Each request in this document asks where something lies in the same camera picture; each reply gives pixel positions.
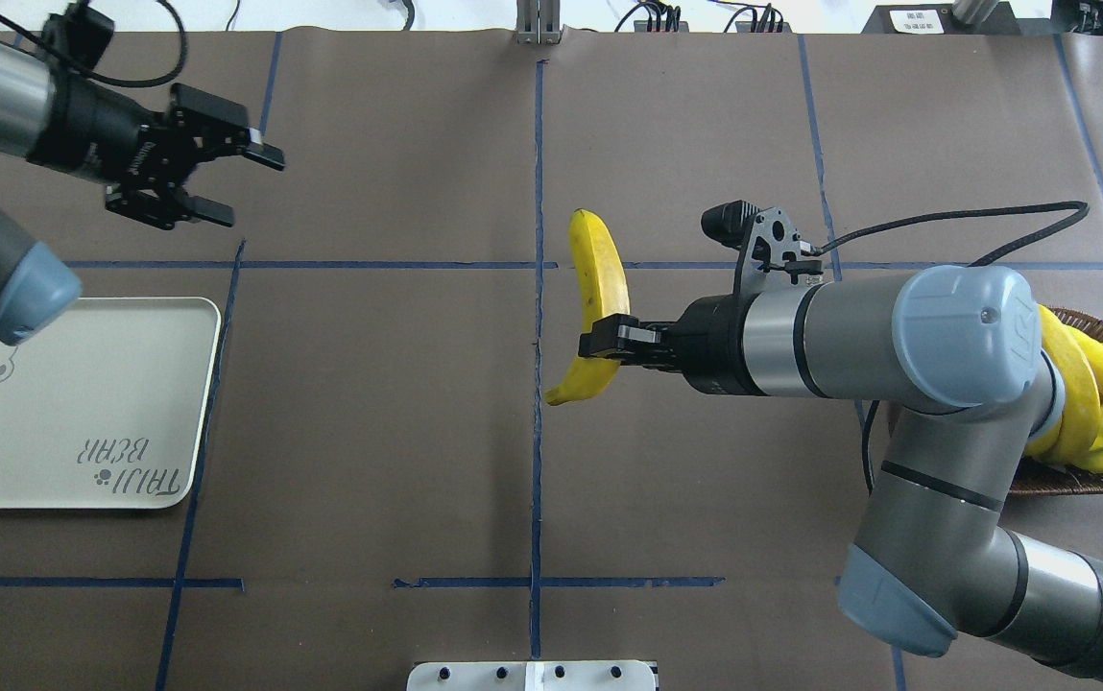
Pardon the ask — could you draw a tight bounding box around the aluminium frame post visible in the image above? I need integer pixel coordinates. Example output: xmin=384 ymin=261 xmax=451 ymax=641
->
xmin=515 ymin=0 xmax=563 ymax=45

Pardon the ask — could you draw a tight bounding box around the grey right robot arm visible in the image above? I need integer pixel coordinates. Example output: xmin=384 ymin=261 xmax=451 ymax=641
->
xmin=578 ymin=264 xmax=1103 ymax=682

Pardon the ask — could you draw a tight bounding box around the black box with label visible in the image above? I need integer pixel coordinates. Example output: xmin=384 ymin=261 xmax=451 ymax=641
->
xmin=861 ymin=1 xmax=1056 ymax=36

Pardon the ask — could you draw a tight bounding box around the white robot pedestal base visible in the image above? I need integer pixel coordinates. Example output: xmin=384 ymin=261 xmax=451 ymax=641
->
xmin=406 ymin=659 xmax=660 ymax=690

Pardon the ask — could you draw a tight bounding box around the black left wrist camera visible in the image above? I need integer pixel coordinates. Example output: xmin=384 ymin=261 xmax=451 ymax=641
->
xmin=38 ymin=1 xmax=115 ymax=71

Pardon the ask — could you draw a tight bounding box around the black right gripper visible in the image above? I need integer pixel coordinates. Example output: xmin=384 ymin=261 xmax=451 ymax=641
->
xmin=578 ymin=295 xmax=765 ymax=396

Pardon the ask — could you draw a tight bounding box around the brown wicker basket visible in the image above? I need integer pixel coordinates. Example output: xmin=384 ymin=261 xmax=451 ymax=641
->
xmin=1009 ymin=309 xmax=1103 ymax=497

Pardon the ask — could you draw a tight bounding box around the yellow banana moved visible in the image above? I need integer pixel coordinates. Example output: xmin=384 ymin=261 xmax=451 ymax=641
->
xmin=1026 ymin=305 xmax=1101 ymax=466
xmin=545 ymin=208 xmax=630 ymax=406

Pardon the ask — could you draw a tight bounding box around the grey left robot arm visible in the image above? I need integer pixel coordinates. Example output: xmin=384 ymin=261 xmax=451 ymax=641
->
xmin=0 ymin=1 xmax=286 ymax=346

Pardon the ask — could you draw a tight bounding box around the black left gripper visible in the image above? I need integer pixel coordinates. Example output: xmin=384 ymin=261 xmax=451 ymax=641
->
xmin=26 ymin=75 xmax=286 ymax=230

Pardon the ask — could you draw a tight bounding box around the white bear serving tray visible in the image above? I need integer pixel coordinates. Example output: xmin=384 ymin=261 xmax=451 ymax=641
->
xmin=0 ymin=297 xmax=222 ymax=509

